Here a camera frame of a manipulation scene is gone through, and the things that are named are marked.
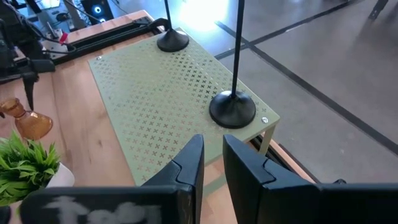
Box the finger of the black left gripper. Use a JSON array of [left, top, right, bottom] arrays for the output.
[[23, 73, 40, 111]]

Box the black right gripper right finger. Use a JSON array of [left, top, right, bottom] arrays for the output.
[[222, 133, 398, 224]]

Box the amber glass candle holder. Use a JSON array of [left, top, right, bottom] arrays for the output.
[[0, 97, 53, 141]]

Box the green perforated metal shelf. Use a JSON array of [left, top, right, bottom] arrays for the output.
[[88, 27, 281, 187]]

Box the computer tower with blue light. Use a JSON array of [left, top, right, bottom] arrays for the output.
[[80, 0, 115, 25]]

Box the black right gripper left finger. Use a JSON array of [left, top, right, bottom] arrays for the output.
[[19, 133, 205, 224]]

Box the tall black candlestick holder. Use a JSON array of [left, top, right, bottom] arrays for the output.
[[156, 0, 190, 53], [208, 0, 257, 130]]

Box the green potted plant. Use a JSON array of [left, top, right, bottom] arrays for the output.
[[0, 130, 76, 224]]

